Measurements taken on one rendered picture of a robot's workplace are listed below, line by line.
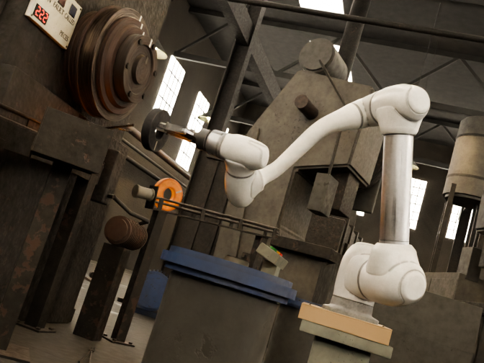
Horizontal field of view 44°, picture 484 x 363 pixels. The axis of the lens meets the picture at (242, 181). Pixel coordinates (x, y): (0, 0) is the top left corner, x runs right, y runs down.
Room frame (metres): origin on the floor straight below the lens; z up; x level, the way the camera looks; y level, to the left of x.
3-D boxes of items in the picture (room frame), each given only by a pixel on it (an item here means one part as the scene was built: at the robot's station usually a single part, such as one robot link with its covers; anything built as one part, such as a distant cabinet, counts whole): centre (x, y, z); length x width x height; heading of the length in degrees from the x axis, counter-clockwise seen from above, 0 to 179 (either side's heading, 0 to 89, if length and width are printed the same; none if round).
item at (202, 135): (2.02, 0.19, 0.83); 0.09 x 0.08 x 0.07; 74
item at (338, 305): (2.26, -0.53, 0.44); 0.22 x 0.18 x 0.06; 179
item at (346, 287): (2.23, -0.53, 0.58); 0.18 x 0.16 x 0.22; 21
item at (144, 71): (2.38, 0.55, 1.11); 0.28 x 0.06 x 0.28; 163
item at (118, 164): (2.64, 0.59, 0.68); 0.11 x 0.08 x 0.24; 73
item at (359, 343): (2.24, -0.53, 0.33); 0.32 x 0.32 x 0.04; 80
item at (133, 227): (2.68, 0.42, 0.27); 0.22 x 0.13 x 0.53; 163
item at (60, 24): (2.11, 0.85, 1.15); 0.26 x 0.02 x 0.18; 163
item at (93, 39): (2.41, 0.65, 1.11); 0.47 x 0.06 x 0.47; 163
